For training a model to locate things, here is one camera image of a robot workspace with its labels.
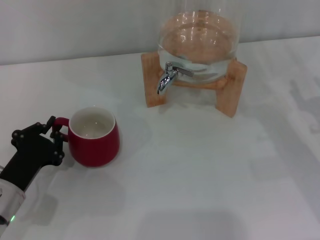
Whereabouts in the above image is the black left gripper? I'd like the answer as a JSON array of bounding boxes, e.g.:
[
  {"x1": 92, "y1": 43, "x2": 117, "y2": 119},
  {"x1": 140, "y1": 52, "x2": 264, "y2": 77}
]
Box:
[{"x1": 0, "y1": 115, "x2": 67, "y2": 193}]

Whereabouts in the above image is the red ceramic cup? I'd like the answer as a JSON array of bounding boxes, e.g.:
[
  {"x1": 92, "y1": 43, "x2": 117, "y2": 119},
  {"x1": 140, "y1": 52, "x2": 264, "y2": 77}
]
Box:
[{"x1": 53, "y1": 106, "x2": 121, "y2": 168}]

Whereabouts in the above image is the chrome faucet tap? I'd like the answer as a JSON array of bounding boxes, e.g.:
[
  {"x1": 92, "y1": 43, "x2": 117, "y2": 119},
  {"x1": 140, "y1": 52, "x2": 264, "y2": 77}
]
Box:
[{"x1": 156, "y1": 61, "x2": 195, "y2": 96}]

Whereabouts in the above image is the wooden dispenser stand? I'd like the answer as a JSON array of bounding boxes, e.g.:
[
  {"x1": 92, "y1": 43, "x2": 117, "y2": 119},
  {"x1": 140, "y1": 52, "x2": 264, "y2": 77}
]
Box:
[{"x1": 140, "y1": 51, "x2": 248, "y2": 118}]

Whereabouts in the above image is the glass water dispenser jar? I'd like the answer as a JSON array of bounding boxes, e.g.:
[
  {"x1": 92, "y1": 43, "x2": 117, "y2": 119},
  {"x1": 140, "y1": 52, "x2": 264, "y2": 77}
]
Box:
[{"x1": 157, "y1": 0, "x2": 243, "y2": 83}]

